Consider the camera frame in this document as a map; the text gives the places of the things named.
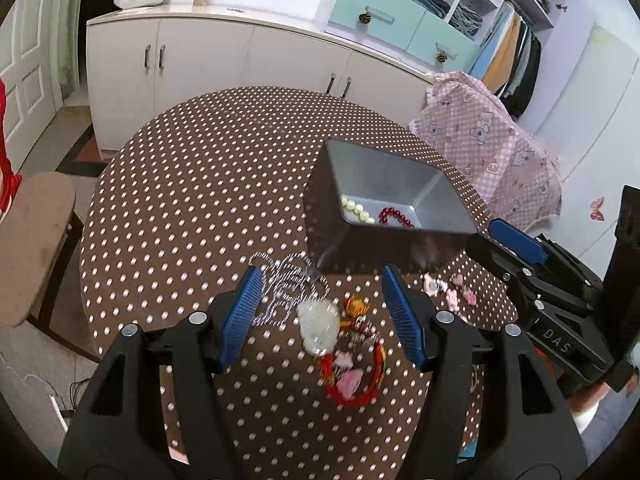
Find hanging clothes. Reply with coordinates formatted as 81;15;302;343
470;5;543;118

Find brown padded stool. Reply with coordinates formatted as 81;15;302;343
0;171;86;331

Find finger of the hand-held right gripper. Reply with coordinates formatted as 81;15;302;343
466;233;538;291
488;218;548;265

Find white pearl bracelet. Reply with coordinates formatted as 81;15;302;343
340;197;377;225

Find white door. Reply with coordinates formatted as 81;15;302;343
0;0;66;171

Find dark metal box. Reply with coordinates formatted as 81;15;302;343
302;138;479;273

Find red cloth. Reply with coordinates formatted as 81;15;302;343
0;80;23;211

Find white cabinet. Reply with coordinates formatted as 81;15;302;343
86;4;436;153

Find white jade pendant necklace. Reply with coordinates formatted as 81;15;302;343
249;252;342;358

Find folded jeans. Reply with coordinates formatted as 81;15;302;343
406;0;451;18
450;5;483;36

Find red bead bracelet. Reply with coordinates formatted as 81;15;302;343
378;206;417;231

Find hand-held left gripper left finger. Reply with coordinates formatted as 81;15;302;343
57;266;266;480

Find brown polka dot tablecloth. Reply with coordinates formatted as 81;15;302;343
79;86;521;480

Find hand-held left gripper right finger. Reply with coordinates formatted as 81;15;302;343
380;264;588;480

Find red cord bracelet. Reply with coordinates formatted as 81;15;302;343
320;320;387;406

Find teal drawer unit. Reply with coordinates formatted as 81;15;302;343
315;0;481;73

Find white power strip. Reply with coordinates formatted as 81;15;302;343
50;394;71;431

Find pink printed cloth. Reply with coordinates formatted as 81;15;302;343
409;71;563;231

